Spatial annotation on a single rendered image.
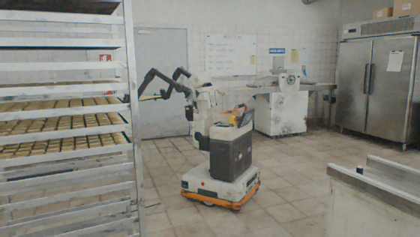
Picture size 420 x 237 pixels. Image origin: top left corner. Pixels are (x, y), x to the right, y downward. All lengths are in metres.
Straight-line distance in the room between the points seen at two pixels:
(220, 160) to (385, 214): 1.64
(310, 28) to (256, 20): 1.31
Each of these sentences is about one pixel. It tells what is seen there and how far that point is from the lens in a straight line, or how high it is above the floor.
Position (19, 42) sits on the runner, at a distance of 1.27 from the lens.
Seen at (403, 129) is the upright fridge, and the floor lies 0.38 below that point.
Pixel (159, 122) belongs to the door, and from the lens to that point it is 5.44.
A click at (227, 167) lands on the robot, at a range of 2.70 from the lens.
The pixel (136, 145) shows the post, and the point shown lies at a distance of 1.30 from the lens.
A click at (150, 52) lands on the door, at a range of 5.32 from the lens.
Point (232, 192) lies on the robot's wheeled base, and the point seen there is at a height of 0.22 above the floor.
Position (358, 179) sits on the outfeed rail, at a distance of 1.47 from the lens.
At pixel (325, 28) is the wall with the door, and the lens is 7.04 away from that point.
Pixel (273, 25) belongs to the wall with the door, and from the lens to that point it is 6.24.
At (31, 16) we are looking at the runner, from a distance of 1.28.
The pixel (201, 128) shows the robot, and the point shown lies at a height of 0.75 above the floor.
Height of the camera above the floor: 1.42
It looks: 11 degrees down
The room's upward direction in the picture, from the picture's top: 1 degrees counter-clockwise
